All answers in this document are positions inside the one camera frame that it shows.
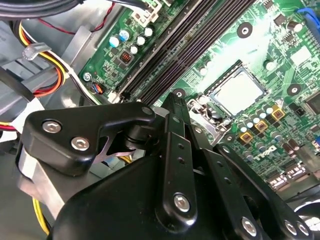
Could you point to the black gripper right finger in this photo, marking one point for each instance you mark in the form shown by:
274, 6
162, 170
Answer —
217, 172

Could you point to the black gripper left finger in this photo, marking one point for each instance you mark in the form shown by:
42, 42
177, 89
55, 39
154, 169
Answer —
75, 120

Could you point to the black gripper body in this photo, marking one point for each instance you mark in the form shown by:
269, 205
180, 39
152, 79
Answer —
112, 205

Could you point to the metal locking lever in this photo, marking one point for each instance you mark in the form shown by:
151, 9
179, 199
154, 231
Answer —
193, 101

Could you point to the silver CPU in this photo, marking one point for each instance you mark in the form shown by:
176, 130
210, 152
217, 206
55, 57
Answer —
237, 92

